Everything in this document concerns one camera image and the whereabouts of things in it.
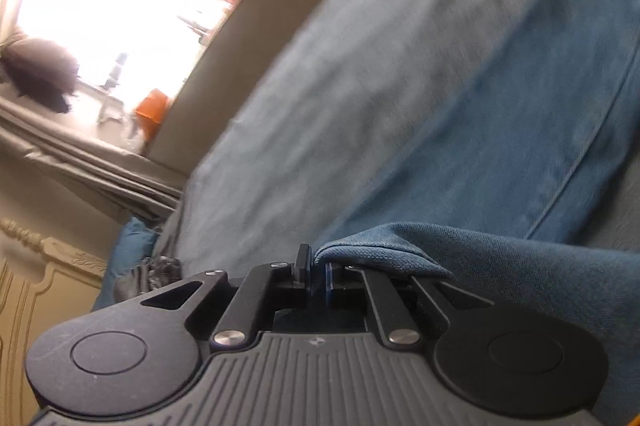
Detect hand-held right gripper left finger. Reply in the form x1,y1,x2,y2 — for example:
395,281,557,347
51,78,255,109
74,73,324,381
140,244,315,353

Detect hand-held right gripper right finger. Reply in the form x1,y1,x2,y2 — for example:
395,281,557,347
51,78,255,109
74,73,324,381
321,262,494,350

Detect blue jeans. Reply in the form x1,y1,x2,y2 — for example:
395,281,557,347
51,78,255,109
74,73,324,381
315,0,640,412

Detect black grey checked garment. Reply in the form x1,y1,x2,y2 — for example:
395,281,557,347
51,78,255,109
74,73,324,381
115,256,183,301

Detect blue pillow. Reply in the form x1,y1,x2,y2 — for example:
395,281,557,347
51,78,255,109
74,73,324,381
92,216,161,311

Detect orange bag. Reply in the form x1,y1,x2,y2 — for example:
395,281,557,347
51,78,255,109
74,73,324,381
131,88,168,131

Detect grey curtain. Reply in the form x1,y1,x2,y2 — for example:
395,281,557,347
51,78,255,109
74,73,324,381
0,96,183,227

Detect cream carved headboard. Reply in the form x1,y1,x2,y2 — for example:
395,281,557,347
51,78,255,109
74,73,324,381
0,216,108,426

